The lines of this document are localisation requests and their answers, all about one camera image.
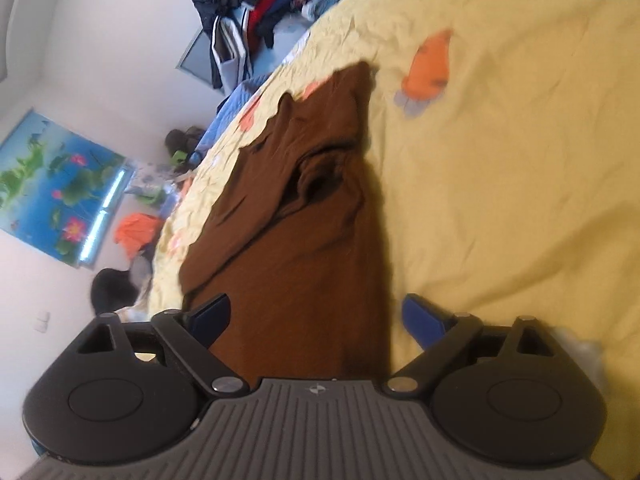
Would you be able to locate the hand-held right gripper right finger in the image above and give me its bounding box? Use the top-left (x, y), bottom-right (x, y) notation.
top-left (384, 293), bottom-right (564, 397)

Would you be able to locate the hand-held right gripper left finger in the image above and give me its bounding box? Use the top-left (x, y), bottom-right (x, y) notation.
top-left (76, 293), bottom-right (251, 399)

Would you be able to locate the brown sweater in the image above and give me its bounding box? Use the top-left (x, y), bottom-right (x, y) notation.
top-left (179, 61), bottom-right (396, 383)

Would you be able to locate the pile of dark clothes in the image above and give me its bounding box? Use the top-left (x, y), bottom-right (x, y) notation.
top-left (190, 0), bottom-right (373, 92)

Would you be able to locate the black round object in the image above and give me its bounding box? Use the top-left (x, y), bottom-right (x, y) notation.
top-left (91, 268), bottom-right (141, 315)

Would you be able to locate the orange cloth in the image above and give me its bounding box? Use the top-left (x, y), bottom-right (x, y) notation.
top-left (114, 213), bottom-right (162, 261)

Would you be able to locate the yellow printed bed sheet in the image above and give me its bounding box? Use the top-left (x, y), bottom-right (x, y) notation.
top-left (131, 0), bottom-right (640, 391)

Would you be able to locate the dark object with green patch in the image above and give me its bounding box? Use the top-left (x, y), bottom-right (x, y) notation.
top-left (165, 127), bottom-right (207, 167)

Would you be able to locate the grey flat panel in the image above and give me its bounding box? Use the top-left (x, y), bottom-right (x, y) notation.
top-left (175, 25), bottom-right (213, 87)

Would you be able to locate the lotus wall poster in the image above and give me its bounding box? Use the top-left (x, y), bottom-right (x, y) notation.
top-left (0, 108), bottom-right (135, 270)

